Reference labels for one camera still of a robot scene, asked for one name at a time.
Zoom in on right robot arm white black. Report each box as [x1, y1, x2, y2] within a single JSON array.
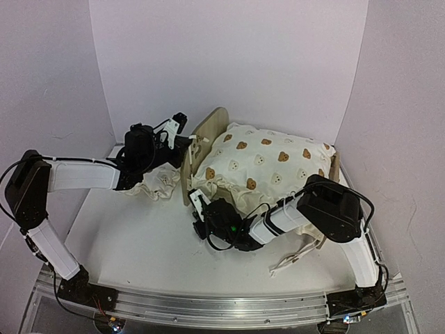
[[188, 175, 389, 322]]

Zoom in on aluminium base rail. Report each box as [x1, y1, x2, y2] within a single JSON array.
[[33, 264, 410, 326]]

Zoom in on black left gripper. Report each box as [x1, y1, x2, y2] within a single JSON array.
[[138, 132, 191, 173]]

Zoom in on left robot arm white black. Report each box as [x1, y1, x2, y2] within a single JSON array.
[[4, 113, 193, 310]]

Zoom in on wooden pet bed frame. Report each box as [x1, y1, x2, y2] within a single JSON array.
[[179, 106, 341, 250]]

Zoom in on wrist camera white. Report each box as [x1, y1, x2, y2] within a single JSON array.
[[188, 189, 211, 222], [163, 112, 188, 150]]

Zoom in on small circuit board with leds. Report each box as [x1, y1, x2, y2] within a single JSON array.
[[93, 313, 127, 333]]

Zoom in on small bear print pillow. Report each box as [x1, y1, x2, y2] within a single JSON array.
[[120, 165, 180, 201]]

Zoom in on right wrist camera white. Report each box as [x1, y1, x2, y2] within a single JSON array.
[[188, 189, 211, 222]]

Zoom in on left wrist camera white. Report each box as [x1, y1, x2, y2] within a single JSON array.
[[163, 112, 188, 150]]

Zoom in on bear print cushion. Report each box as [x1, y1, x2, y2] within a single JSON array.
[[187, 121, 338, 278]]

